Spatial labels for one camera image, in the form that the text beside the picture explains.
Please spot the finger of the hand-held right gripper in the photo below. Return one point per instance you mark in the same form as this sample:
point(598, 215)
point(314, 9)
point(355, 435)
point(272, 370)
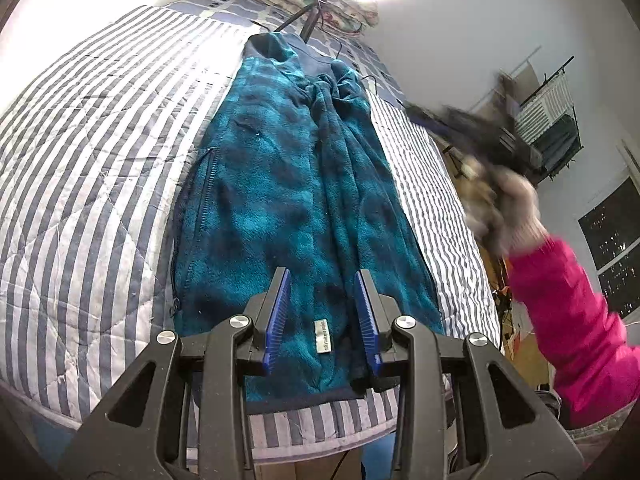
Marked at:
point(425, 117)

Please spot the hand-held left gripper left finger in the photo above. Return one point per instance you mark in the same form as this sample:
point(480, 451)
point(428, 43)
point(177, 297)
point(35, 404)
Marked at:
point(277, 312)

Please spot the dark grey hanging coat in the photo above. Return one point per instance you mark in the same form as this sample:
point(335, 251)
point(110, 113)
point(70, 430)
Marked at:
point(557, 145)

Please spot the grey white striped quilt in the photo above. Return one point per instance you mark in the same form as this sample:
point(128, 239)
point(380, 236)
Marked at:
point(100, 160)

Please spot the black metal clothes rack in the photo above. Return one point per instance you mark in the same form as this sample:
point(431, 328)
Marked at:
point(550, 80)

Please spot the teal plaid fleece jacket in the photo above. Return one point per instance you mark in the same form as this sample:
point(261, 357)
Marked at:
point(260, 200)

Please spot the person's right hand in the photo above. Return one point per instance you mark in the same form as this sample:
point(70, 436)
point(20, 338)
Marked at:
point(510, 210)

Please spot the dark window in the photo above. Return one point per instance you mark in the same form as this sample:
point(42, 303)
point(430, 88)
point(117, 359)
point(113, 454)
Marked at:
point(612, 245)

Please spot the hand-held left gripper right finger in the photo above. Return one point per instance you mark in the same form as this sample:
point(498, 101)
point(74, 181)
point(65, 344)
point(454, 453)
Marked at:
point(365, 322)

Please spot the person's right forearm pink sleeve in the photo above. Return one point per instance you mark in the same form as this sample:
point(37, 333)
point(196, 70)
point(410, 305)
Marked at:
point(575, 330)

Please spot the white striped hanging blanket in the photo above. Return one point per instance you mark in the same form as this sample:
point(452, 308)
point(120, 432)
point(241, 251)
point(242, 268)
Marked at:
point(542, 110)

